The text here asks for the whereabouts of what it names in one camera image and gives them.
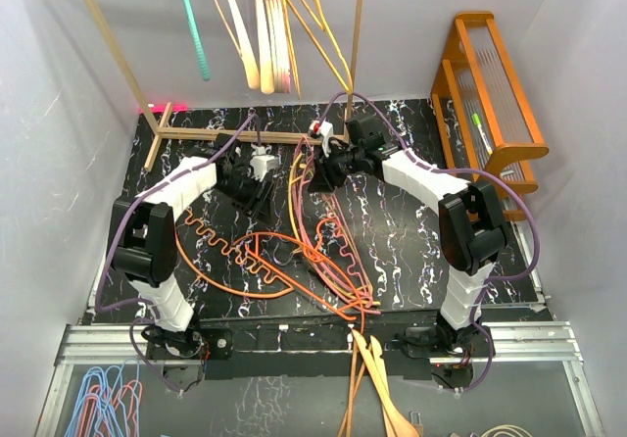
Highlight yellow wavy wire hanger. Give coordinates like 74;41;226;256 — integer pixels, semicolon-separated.
288;150;381;311

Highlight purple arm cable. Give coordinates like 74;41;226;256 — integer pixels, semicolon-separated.
95;113;264;394
320;91;543;394

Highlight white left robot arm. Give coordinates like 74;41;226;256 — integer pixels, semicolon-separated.
108;134;278;358

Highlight blue wire hangers pile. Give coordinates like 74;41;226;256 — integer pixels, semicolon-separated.
63;359;143;437

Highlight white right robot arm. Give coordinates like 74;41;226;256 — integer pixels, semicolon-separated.
308;119;507;356

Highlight pink tape strip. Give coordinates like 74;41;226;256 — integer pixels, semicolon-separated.
148;104;190;113

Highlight wooden hangers on floor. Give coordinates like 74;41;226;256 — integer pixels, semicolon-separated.
338;329;421;436

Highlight orange wavy wire hanger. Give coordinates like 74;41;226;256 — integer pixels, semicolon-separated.
175;208;295;300

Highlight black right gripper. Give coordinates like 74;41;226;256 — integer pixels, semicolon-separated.
309;144;363;194

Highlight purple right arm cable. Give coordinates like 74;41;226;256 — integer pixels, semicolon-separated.
320;91;543;394

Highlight orange wooden shelf rack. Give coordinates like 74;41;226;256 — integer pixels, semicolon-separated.
430;12;549;197

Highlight pink plastic hanger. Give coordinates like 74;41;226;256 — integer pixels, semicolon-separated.
276;0;291;93
270;0;290;93

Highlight yellow velvet hanger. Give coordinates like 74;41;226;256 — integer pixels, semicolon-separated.
283;0;354;92
282;0;302;100

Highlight teal thin hanger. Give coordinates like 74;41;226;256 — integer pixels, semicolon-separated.
181;0;211;81

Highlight green white marker pen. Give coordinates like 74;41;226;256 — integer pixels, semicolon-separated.
471;113;493;156

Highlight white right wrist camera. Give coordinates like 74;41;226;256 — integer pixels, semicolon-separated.
308;120;334;157

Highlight wooden clothes rack frame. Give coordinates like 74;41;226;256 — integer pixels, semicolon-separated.
82;0;363;171

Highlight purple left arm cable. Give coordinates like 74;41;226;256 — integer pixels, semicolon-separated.
95;113;264;394

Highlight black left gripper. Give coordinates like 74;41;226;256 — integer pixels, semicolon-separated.
215;172;274;228

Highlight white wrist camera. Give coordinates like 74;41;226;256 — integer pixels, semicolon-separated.
249;144;279;181
308;120;334;157

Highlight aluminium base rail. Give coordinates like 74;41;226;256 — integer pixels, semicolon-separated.
430;321;584;363

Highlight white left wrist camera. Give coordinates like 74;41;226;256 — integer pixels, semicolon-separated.
249;144;279;181

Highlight orange thin hanger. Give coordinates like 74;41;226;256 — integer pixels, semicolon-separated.
229;230;372;322

